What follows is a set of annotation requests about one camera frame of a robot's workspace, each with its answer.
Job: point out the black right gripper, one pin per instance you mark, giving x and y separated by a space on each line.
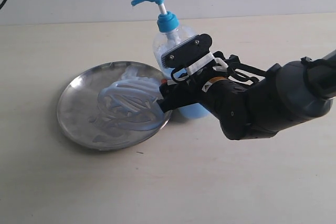
224 98

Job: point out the blue liquid soap pump bottle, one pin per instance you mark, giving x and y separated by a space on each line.
171 33

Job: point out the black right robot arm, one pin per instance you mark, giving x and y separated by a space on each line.
251 103

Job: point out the smeared light blue paste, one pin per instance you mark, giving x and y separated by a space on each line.
129 105

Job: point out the round stainless steel plate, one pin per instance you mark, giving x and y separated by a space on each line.
78 102

